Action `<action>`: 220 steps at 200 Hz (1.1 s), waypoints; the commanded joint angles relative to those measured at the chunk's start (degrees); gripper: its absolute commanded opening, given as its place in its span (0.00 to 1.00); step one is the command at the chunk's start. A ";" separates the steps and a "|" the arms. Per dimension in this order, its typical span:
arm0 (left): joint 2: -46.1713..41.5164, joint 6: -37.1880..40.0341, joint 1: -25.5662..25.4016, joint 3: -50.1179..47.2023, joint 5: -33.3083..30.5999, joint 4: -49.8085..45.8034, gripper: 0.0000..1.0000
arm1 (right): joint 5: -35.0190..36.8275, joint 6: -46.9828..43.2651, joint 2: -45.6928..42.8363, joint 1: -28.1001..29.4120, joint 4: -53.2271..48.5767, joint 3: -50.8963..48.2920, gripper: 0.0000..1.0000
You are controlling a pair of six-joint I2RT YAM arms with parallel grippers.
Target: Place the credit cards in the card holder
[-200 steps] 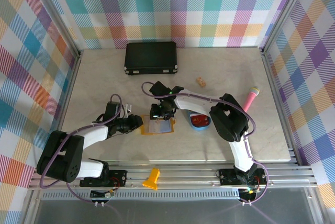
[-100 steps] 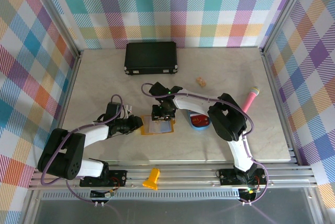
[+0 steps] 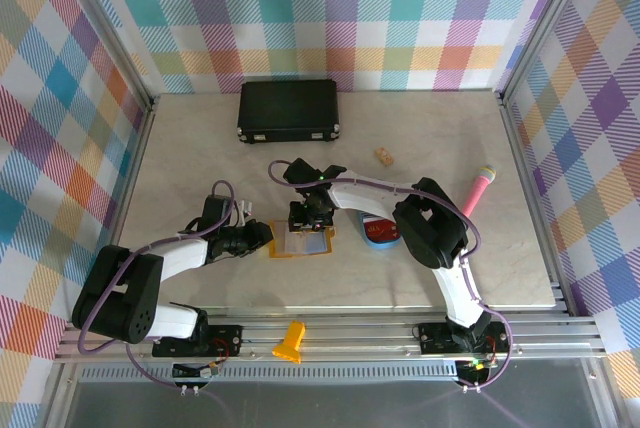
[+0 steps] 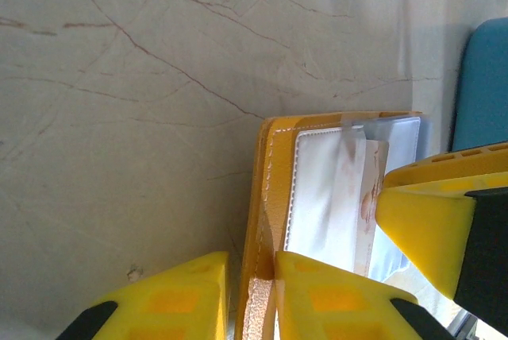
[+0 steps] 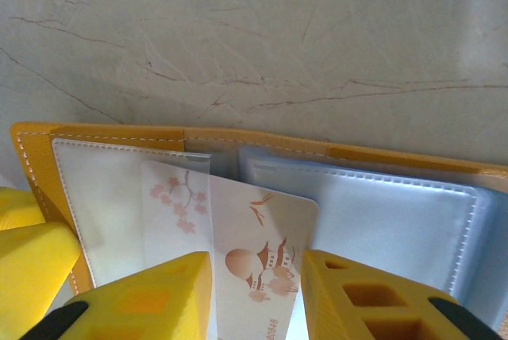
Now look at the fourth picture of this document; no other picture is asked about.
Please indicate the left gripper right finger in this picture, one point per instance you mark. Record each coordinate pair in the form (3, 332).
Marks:
(337, 304)

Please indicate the white card with moon print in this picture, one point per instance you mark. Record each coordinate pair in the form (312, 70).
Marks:
(371, 197)

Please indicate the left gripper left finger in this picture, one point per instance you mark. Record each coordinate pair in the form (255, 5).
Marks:
(170, 304)

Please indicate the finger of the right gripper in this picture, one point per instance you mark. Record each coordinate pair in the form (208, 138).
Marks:
(428, 217)

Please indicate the blue oval card tray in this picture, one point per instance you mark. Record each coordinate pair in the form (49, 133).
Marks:
(484, 90)

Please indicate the yellow leather card holder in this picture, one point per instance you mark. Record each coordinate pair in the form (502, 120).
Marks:
(278, 181)

